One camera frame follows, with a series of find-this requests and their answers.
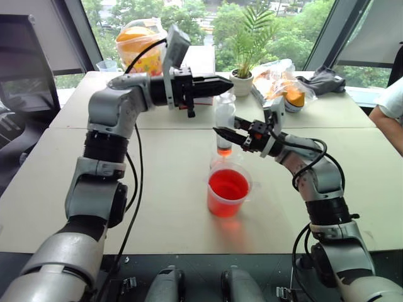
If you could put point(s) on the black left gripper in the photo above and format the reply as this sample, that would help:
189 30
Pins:
182 85

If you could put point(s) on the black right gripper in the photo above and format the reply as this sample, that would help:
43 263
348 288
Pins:
256 138

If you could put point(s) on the clear plastic syringe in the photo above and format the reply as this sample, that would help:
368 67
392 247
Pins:
225 113

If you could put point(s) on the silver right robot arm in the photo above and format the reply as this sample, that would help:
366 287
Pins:
327 179

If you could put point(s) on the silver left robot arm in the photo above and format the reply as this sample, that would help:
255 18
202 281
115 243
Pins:
104 107

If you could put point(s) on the plastic cup with red liquid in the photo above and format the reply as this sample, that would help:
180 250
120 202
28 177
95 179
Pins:
226 192

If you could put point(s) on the small clear measuring cup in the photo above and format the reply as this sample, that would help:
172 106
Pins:
106 66

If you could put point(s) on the red white paper booklet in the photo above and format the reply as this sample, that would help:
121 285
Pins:
204 100

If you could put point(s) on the white plant pot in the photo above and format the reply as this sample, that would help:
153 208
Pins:
241 85

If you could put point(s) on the green palm plant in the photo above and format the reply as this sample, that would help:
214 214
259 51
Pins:
252 41

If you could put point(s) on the clear bag of orange snacks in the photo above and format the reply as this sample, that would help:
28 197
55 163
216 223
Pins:
274 78

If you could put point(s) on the dark grey cloth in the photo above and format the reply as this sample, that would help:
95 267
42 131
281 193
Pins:
324 80

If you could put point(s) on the dark rounded grey shape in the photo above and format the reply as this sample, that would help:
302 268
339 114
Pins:
240 284
165 284

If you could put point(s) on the person's white shirt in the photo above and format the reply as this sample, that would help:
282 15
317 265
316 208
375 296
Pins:
393 97

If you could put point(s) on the black chair back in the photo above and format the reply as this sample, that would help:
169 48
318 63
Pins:
397 66

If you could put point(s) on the metal table clamp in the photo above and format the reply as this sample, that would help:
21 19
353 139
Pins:
285 294
129 284

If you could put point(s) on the black office chair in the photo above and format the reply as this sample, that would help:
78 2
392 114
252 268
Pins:
22 78

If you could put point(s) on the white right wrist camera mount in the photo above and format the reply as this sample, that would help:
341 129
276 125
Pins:
277 113

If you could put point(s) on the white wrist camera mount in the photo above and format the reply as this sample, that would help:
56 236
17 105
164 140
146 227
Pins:
176 47
277 113

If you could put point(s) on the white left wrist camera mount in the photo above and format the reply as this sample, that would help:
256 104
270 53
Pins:
176 47

